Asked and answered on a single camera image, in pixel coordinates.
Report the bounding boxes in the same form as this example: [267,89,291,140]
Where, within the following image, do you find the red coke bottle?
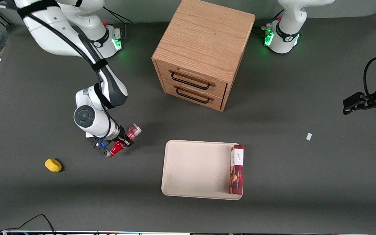
[109,123,142,158]

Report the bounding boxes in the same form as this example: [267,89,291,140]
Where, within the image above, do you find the short black drawer handle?
[176,86,211,104]

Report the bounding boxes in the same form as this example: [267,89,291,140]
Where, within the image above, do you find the wooden drawer cabinet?
[151,0,256,112]

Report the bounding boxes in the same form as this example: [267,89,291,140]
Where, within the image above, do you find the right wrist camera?
[87,137,111,157]

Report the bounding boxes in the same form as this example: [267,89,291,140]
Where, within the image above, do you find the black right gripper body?
[110,128,133,148]

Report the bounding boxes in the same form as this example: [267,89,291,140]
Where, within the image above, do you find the long black drawer handle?
[171,71,211,90]

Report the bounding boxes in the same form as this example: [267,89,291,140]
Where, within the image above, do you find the thin black floor cable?
[0,214,56,235]

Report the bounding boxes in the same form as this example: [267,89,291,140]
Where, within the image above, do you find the wooden drawer with short handle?
[163,79,225,111]

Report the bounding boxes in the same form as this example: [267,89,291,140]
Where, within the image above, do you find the black left base cables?
[253,9,285,38]

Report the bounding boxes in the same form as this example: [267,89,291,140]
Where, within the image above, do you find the black base cables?
[104,7,134,26]
[253,9,285,38]

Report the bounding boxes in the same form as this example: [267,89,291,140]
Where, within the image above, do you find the beige plastic tray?
[161,140,243,200]

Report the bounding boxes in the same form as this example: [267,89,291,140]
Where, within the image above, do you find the black right base cables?
[104,7,134,26]

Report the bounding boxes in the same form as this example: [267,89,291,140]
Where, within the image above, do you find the yellow lemon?
[44,158,62,173]

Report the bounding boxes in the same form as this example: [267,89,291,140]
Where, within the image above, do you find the red snack box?
[229,145,244,195]

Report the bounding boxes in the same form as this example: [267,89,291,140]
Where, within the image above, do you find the wooden drawer with long handle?
[156,61,228,98]

